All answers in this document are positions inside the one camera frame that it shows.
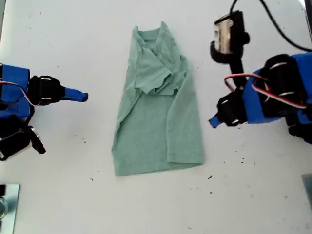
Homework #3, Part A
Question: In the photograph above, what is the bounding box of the green t-shirt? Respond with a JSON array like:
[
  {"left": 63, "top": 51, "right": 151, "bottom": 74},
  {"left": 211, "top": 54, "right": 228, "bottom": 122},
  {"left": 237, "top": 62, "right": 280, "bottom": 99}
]
[{"left": 111, "top": 21, "right": 205, "bottom": 177}]

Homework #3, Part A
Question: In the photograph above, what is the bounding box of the black camera stalk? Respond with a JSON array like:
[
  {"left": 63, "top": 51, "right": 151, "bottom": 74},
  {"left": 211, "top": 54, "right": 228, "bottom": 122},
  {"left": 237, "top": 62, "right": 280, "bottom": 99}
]
[
  {"left": 229, "top": 60, "right": 244, "bottom": 90},
  {"left": 23, "top": 103, "right": 36, "bottom": 127}
]

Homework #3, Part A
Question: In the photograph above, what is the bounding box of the red white gripper wire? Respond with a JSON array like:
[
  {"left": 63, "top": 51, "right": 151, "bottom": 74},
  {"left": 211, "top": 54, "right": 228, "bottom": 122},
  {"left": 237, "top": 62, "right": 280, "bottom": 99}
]
[
  {"left": 0, "top": 81, "right": 37, "bottom": 107},
  {"left": 223, "top": 74, "right": 308, "bottom": 110}
]

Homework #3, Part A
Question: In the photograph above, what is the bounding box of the cream black arm camera box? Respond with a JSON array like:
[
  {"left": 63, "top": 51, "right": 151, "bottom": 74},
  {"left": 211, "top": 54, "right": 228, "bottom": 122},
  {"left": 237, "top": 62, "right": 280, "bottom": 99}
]
[{"left": 210, "top": 10, "right": 251, "bottom": 64}]

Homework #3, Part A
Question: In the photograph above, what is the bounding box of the shiny steel base plate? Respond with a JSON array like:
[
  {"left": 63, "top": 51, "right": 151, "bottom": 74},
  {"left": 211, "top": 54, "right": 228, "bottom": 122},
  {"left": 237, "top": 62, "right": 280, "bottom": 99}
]
[{"left": 0, "top": 184, "right": 20, "bottom": 234}]

